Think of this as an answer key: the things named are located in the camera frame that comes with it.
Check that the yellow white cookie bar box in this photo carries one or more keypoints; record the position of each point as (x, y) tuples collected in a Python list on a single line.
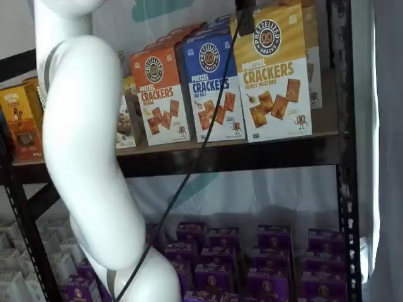
[(126, 126)]

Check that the white carton box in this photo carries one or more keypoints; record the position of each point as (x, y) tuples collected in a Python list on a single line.
[(11, 289), (61, 267), (69, 248), (7, 261)]

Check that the teal tape strip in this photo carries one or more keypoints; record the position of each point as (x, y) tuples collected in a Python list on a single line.
[(163, 7), (196, 188)]

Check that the orange brown snack box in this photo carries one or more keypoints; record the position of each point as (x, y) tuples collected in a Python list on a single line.
[(19, 126)]

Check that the orange white pretzel crackers box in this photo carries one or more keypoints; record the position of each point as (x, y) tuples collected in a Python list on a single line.
[(176, 35), (157, 126)]

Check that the blue white pretzel crackers box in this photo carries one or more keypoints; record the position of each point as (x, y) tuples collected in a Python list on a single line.
[(220, 26), (204, 72)]

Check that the grey fabric curtain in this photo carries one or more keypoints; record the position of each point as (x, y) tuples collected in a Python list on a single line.
[(390, 157)]

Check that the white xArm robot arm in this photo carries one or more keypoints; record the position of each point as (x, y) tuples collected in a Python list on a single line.
[(78, 126)]

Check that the white plastic backdrop sheet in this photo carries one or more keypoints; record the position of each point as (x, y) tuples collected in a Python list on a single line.
[(252, 195)]

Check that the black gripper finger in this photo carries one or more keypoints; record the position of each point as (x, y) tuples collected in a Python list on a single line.
[(246, 22)]

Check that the purple snack box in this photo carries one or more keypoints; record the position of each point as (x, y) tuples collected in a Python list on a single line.
[(218, 256), (274, 236), (181, 251), (214, 278), (225, 239), (155, 234), (78, 292), (204, 297), (322, 287), (267, 283), (192, 232), (185, 277), (86, 270), (324, 261), (270, 258), (325, 239)]

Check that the black metal shelf rack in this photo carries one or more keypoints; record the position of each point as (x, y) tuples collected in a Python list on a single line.
[(346, 188)]

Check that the yellow white pretzel crackers box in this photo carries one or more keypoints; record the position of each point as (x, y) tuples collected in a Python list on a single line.
[(274, 94), (315, 63)]

